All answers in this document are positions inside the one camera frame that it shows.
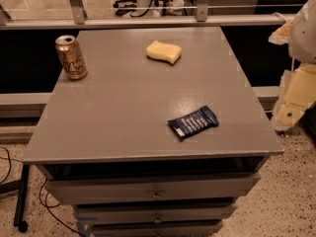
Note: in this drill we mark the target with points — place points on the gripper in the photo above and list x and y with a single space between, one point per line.
303 37

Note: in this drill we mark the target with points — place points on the yellow sponge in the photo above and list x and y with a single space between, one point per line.
164 51

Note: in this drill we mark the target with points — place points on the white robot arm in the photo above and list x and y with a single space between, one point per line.
301 44

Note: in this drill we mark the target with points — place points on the blue rxbar wrapper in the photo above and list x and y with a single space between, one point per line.
194 123

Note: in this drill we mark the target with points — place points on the top grey drawer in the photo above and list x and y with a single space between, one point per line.
230 185

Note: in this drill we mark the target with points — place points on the grey drawer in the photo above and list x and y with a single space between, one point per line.
203 228
155 213
230 185

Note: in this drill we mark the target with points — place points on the middle grey drawer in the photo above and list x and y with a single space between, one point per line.
155 213

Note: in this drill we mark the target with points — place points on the bottom grey drawer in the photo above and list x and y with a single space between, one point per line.
203 228

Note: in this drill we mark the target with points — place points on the black office chair base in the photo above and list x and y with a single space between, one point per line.
140 8

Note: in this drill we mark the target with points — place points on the grey drawer cabinet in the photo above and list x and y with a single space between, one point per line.
113 124

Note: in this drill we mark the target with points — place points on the gold soda can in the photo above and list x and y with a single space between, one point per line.
70 56

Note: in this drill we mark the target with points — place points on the black stand leg with caster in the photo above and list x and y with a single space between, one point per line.
21 186

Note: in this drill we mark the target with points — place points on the metal railing frame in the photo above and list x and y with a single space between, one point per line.
100 14

